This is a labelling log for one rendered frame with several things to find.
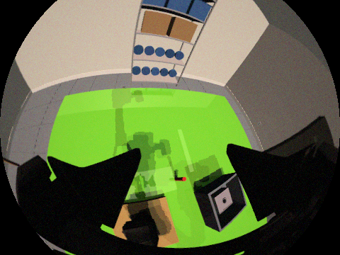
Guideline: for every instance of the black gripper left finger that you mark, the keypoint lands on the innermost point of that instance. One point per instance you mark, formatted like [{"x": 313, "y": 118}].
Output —
[{"x": 104, "y": 186}]

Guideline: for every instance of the pale pink plate with hole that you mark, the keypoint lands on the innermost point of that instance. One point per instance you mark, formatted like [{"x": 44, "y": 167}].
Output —
[{"x": 221, "y": 199}]

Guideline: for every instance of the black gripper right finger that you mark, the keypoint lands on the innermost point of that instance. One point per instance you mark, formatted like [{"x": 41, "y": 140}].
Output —
[{"x": 266, "y": 177}]

